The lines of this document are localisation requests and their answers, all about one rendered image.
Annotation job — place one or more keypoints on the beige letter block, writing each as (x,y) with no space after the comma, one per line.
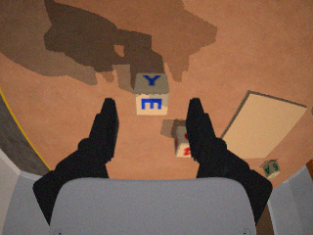
(181,142)
(151,93)
(271,169)

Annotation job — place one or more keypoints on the tan flat mat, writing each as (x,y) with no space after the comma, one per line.
(260,124)

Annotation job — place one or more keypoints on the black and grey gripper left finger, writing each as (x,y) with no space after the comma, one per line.
(90,158)

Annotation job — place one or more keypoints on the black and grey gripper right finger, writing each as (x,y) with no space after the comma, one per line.
(217,161)

